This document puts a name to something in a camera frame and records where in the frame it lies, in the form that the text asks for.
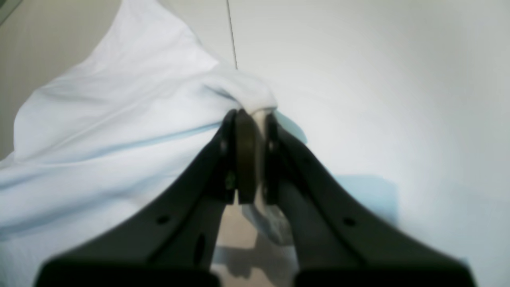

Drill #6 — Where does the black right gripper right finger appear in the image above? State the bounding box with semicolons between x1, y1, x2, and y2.
265;115;475;287

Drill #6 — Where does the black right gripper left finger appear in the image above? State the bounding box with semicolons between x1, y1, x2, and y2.
36;109;258;287

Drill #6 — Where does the white T-shirt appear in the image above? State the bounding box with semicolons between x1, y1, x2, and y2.
0;0;277;287

